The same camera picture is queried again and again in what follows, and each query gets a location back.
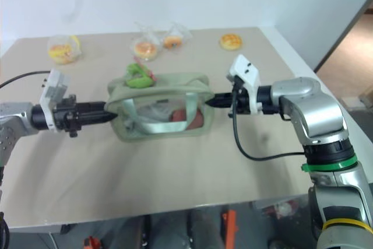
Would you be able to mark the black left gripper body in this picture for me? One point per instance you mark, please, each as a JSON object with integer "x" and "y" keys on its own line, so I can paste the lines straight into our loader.
{"x": 65, "y": 116}

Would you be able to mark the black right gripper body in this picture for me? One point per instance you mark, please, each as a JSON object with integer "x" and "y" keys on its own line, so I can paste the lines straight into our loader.
{"x": 241, "y": 101}

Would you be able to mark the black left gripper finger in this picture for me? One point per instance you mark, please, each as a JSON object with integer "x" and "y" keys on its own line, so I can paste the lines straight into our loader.
{"x": 97, "y": 116}
{"x": 91, "y": 106}

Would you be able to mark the green pouch with clear window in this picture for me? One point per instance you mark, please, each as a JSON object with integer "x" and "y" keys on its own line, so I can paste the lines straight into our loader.
{"x": 163, "y": 91}

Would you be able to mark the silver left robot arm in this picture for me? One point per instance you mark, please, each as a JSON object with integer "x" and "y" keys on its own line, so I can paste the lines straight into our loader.
{"x": 16, "y": 120}

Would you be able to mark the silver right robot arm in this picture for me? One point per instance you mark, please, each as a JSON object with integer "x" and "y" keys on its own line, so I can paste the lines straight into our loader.
{"x": 317, "y": 115}

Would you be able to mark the red item inside pouch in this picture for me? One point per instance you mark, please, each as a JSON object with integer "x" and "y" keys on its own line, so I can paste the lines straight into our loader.
{"x": 192, "y": 119}

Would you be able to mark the round golden bun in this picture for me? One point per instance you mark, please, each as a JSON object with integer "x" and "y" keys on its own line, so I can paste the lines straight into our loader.
{"x": 231, "y": 41}

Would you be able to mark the bagged yellow pastry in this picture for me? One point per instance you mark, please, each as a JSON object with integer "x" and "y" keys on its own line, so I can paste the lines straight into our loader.
{"x": 63, "y": 50}

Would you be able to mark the bagged orange donut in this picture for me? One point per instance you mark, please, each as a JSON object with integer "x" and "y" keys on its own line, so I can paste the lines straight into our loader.
{"x": 145, "y": 48}
{"x": 173, "y": 41}

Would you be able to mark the red and white clutter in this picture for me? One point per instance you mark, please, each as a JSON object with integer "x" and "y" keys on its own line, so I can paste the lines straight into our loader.
{"x": 281, "y": 208}

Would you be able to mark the orange clamp under table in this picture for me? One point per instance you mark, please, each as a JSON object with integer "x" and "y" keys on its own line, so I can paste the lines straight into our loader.
{"x": 230, "y": 225}

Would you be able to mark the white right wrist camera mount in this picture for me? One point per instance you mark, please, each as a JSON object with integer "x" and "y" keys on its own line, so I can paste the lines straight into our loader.
{"x": 246, "y": 71}

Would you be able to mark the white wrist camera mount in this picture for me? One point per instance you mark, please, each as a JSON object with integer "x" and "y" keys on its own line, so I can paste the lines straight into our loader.
{"x": 246, "y": 71}
{"x": 54, "y": 87}

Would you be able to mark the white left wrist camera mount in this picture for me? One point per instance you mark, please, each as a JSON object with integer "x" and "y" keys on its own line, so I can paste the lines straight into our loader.
{"x": 54, "y": 87}

